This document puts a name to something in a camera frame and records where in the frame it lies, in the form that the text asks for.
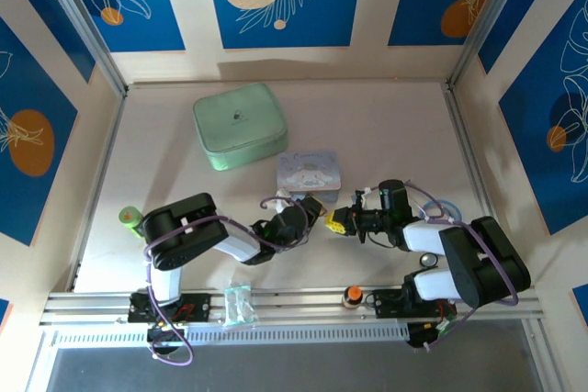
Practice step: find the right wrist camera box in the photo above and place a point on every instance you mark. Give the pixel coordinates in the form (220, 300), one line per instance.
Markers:
(363, 194)

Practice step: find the round silver disc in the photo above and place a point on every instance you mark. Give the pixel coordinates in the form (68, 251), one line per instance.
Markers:
(430, 260)

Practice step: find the aluminium frame post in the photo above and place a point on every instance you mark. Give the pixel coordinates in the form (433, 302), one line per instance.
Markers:
(487, 20)
(82, 25)

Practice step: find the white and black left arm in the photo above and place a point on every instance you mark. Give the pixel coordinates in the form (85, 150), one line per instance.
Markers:
(184, 231)

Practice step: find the clear plastic packet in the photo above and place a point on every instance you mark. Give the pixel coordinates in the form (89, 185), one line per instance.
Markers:
(239, 308)

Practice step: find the cartoon dog tin box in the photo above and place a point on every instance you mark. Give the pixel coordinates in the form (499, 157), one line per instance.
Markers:
(308, 171)

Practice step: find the mint green zip case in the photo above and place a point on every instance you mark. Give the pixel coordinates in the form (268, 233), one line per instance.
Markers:
(239, 123)

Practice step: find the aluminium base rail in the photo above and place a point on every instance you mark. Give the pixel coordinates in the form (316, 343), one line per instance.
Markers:
(298, 307)

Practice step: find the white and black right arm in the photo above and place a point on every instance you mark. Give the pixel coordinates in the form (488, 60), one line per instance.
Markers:
(482, 263)

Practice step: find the brown bottle with orange cap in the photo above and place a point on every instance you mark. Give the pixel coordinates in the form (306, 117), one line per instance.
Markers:
(353, 296)

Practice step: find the green bottle with orange cap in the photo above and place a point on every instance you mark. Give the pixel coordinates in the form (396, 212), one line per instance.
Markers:
(130, 217)

